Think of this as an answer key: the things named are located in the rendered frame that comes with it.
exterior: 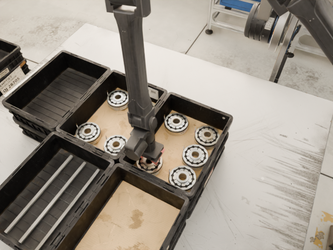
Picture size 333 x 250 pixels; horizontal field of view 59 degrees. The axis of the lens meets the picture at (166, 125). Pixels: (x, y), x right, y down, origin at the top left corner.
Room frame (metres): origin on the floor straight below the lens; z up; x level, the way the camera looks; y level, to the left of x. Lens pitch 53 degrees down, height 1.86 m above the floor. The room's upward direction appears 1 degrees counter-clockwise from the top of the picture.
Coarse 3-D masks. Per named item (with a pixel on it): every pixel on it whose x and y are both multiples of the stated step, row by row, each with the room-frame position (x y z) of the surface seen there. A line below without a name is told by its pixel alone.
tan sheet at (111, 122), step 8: (104, 104) 0.91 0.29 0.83; (96, 112) 0.87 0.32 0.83; (104, 112) 0.86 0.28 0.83; (112, 112) 0.86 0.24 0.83; (120, 112) 0.86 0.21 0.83; (88, 120) 0.82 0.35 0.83; (96, 120) 0.82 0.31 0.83; (104, 120) 0.82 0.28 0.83; (112, 120) 0.82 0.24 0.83; (120, 120) 0.82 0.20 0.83; (104, 128) 0.77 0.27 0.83; (112, 128) 0.77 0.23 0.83; (120, 128) 0.77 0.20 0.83; (128, 128) 0.77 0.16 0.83; (104, 136) 0.73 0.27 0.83; (128, 136) 0.73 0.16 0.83; (96, 144) 0.69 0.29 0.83
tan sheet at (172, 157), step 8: (176, 112) 0.86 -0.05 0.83; (192, 120) 0.81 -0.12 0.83; (160, 128) 0.77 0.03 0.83; (192, 128) 0.76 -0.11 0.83; (216, 128) 0.76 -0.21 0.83; (160, 136) 0.72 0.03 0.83; (168, 136) 0.72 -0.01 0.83; (176, 136) 0.72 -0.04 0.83; (184, 136) 0.72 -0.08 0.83; (192, 136) 0.72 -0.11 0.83; (168, 144) 0.68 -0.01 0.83; (176, 144) 0.68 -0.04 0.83; (184, 144) 0.68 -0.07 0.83; (192, 144) 0.68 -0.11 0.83; (168, 152) 0.64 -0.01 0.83; (176, 152) 0.64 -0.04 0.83; (208, 152) 0.64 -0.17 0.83; (168, 160) 0.61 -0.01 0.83; (176, 160) 0.61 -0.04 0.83; (168, 168) 0.57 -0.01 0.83; (160, 176) 0.54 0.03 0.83; (168, 176) 0.54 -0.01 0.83
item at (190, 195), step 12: (168, 96) 0.86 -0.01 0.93; (180, 96) 0.86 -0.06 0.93; (156, 108) 0.80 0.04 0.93; (228, 120) 0.73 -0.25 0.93; (216, 144) 0.61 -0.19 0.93; (120, 156) 0.57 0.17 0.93; (132, 168) 0.52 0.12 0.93; (204, 168) 0.51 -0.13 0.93; (156, 180) 0.47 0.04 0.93; (180, 192) 0.42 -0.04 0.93; (192, 192) 0.42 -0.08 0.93
